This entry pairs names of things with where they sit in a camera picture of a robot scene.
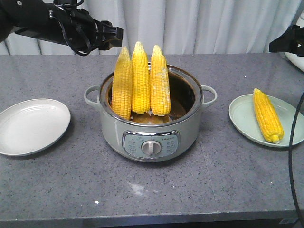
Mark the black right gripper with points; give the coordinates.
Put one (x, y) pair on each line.
(289, 42)

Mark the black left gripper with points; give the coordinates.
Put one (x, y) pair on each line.
(93, 34)

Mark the yellow corn cob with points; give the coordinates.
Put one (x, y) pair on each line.
(141, 83)
(122, 85)
(267, 117)
(160, 88)

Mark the light green plate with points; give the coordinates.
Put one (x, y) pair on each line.
(242, 115)

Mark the white plate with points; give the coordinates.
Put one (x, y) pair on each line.
(32, 126)

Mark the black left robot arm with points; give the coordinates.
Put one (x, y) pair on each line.
(61, 22)

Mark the grey curtain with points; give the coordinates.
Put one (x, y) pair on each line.
(198, 26)

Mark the green electric cooking pot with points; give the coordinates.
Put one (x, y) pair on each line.
(154, 142)

